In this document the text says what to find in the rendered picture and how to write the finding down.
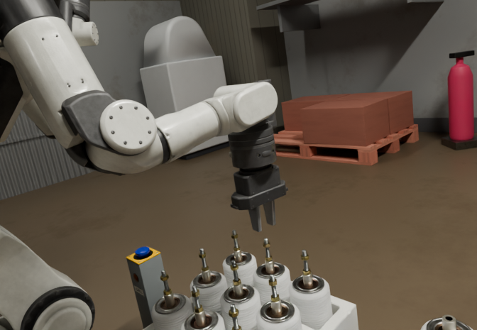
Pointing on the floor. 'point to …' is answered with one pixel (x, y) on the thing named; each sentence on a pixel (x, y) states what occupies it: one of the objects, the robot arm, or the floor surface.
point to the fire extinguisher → (461, 105)
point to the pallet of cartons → (348, 125)
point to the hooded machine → (181, 73)
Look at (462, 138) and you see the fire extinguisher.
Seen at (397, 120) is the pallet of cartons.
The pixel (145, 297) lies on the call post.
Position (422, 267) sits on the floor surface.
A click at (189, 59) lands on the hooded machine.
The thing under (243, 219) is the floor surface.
